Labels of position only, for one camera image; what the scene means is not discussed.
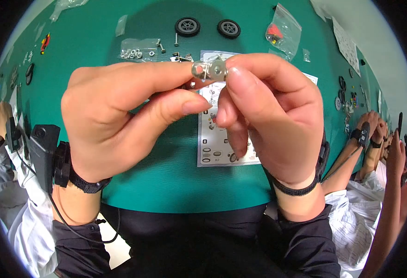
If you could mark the person's right hand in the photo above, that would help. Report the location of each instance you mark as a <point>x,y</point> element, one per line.
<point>286,128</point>

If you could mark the person's left hand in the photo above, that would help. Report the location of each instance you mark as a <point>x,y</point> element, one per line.
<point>99,121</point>

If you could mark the person's right middle finger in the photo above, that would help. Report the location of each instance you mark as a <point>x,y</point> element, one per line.
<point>229,111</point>

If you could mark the person's left thumb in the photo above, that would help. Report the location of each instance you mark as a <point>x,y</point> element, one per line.
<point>175,107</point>

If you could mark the person's right thumb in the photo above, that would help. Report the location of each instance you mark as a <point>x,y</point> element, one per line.
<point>245,90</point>

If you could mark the person's left fingers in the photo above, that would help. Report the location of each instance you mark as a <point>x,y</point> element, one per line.
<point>199,84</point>

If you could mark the person's left index finger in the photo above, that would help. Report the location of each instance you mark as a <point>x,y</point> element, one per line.
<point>144,78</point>

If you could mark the person's right index finger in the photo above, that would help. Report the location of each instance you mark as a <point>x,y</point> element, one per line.
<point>259,62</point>

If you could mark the person's right ring finger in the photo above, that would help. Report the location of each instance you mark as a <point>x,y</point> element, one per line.
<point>238,139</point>

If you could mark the small silver metal bracket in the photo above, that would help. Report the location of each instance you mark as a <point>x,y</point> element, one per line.
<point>208,70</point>

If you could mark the printed instruction sheet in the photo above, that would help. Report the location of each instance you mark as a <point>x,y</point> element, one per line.
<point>213,146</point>

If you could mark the plastic bag with silver nuts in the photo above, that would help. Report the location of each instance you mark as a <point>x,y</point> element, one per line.
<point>137,48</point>

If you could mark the silver bolt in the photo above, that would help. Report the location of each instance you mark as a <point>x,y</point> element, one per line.
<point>161,46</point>
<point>176,39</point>

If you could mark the plastic bag with red parts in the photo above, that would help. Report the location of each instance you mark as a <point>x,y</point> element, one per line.
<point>281,33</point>

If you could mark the black toy wheel grey hub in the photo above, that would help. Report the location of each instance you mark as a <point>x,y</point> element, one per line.
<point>187,26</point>
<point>229,29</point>

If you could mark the tiny clear plastic bag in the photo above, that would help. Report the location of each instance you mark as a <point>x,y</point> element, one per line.
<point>306,55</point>

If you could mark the small empty plastic bag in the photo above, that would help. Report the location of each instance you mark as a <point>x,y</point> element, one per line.
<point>121,26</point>

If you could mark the black wrist band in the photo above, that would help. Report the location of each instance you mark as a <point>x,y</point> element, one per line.
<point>45,156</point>
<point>319,156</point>

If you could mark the white printed paper sheet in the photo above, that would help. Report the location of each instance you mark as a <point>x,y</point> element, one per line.
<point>347,47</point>

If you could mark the pile of small toy parts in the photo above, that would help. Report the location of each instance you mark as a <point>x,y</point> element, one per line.
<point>346,100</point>

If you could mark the red toy car part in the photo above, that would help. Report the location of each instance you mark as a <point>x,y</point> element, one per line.
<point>45,43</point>

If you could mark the large clear plastic bag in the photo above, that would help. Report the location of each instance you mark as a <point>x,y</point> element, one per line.
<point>66,7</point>

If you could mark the person's body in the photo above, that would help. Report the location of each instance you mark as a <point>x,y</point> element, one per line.
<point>189,239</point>

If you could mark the black toy tyre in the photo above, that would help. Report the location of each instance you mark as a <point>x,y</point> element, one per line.
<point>29,73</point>

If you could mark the silver metal bracket pieces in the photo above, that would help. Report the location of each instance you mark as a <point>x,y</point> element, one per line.
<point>180,57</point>

